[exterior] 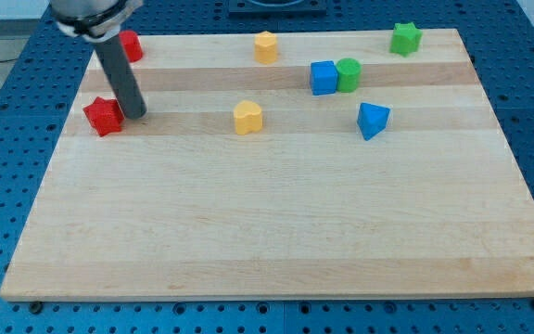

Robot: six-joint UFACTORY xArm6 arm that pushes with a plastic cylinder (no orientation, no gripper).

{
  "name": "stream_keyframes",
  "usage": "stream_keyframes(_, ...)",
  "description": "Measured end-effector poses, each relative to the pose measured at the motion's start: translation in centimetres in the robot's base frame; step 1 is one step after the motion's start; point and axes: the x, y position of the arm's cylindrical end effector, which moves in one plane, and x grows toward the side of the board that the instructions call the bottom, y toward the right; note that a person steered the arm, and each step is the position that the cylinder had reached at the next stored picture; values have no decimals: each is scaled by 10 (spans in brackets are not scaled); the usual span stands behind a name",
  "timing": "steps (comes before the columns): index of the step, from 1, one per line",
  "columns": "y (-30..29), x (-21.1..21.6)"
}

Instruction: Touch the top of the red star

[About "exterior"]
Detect light wooden board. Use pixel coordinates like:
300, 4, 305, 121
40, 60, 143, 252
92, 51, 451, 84
0, 29, 534, 302

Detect blue triangle block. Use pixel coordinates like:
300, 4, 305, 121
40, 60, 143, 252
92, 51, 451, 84
356, 102, 390, 141

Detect blue cube block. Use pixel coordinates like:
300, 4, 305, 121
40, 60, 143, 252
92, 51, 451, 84
310, 60, 337, 96

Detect yellow heart block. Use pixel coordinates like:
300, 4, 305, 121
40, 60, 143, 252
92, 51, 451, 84
233, 100, 263, 135

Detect grey robot arm flange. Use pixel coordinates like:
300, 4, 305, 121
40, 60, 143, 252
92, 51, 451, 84
49, 0, 144, 43

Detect red cylinder block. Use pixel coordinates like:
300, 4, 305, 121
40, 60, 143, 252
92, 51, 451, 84
119, 30, 144, 63

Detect red star block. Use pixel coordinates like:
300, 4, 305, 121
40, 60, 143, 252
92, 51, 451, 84
83, 96, 124, 136

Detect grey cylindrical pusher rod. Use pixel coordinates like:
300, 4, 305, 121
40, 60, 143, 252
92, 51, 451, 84
94, 35, 147, 120

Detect green star block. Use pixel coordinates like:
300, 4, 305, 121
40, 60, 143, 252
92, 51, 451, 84
389, 22, 423, 57

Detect yellow hexagon block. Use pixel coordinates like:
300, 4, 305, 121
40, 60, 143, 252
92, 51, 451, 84
254, 31, 278, 64

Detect green cylinder block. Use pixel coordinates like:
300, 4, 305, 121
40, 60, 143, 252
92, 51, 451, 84
336, 58, 362, 93

